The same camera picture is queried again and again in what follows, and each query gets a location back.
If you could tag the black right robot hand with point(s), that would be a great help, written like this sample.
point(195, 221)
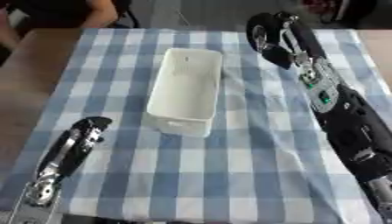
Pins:
point(275, 35)

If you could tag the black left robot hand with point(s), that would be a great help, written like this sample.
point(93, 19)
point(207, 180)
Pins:
point(69, 150)

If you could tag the silver and black right robot arm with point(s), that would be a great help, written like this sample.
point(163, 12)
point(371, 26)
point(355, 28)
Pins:
point(347, 122)

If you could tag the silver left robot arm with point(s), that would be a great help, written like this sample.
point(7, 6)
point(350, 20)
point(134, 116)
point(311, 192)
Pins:
point(35, 198)

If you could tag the white plastic box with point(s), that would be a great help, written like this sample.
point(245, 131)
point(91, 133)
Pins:
point(184, 91)

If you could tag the person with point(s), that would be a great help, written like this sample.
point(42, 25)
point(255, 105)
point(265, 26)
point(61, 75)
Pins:
point(51, 14)

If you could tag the black chair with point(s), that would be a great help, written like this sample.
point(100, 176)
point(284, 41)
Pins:
point(127, 14)

